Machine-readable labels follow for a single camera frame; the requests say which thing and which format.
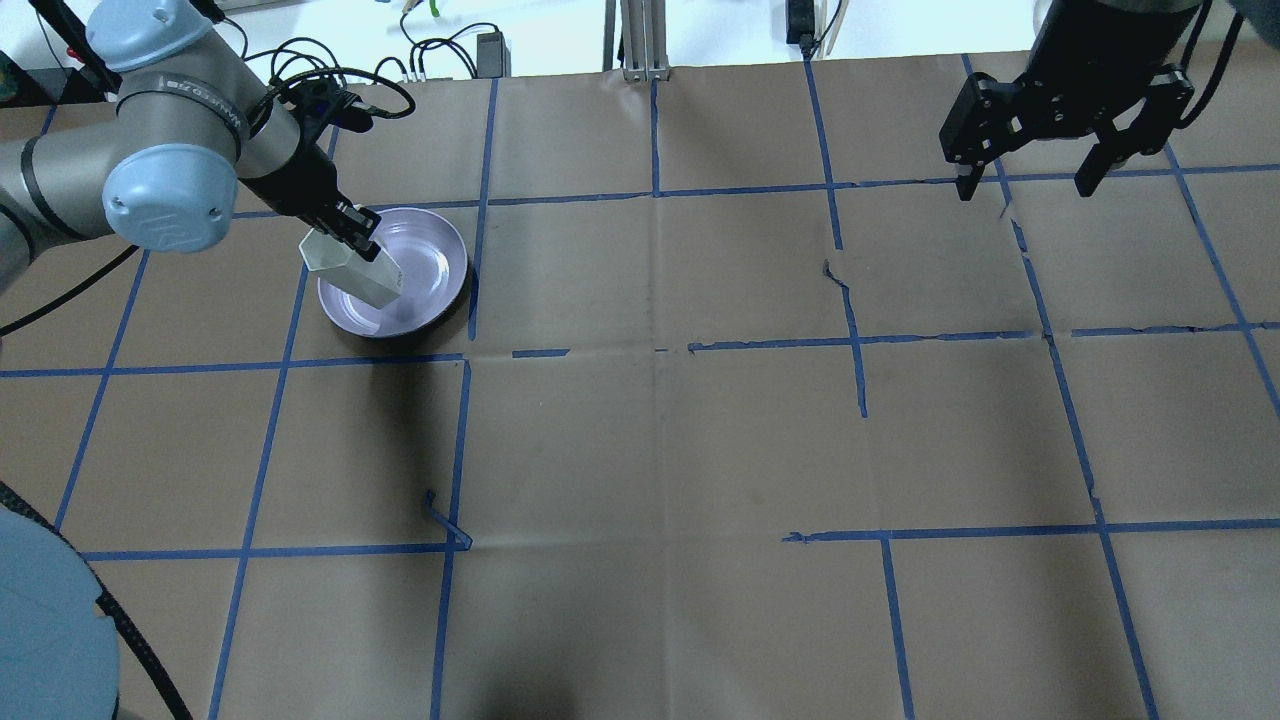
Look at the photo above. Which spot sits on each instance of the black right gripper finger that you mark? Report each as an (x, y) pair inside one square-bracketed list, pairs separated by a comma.
[(968, 176), (1112, 149)]

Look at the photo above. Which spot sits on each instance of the aluminium frame post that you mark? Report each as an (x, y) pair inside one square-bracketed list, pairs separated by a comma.
[(635, 40)]

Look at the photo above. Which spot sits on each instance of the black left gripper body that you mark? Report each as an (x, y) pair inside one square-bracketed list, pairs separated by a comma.
[(296, 183)]

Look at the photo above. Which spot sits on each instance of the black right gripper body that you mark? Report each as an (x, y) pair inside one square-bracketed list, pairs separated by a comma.
[(1072, 100)]

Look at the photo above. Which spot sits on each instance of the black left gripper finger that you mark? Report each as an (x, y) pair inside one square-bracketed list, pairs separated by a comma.
[(358, 237)]

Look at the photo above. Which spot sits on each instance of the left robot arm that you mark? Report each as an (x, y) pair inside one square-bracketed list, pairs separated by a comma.
[(192, 126)]

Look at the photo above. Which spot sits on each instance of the white angular cup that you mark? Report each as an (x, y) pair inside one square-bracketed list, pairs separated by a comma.
[(377, 282)]

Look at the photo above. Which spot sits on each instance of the black power adapter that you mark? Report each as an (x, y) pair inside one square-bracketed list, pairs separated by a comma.
[(492, 56)]

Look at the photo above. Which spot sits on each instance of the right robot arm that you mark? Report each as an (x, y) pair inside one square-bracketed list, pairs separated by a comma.
[(1194, 11)]

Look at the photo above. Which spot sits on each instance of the lilac plate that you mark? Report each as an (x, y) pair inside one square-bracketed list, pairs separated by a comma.
[(434, 260)]

